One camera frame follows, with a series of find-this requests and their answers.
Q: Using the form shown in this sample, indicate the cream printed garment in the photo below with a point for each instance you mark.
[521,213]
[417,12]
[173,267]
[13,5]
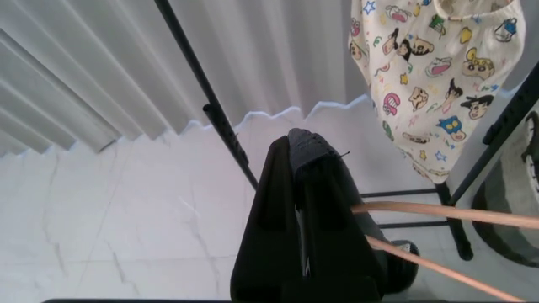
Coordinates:
[421,67]

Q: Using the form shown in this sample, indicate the white laundry basket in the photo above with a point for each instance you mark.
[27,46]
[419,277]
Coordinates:
[509,181]

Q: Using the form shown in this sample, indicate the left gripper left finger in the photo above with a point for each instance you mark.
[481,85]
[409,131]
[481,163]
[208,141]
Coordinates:
[265,252]

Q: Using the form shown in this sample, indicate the pink clothes hanger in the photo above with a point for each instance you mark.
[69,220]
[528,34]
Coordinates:
[463,213]

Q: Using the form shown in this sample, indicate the black clothes rack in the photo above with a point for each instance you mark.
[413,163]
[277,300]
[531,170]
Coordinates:
[184,46]

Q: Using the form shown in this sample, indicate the dark grey garment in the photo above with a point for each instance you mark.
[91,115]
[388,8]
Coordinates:
[307,147]

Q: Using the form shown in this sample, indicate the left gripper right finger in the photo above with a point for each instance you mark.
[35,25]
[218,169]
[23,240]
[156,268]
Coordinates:
[337,261]

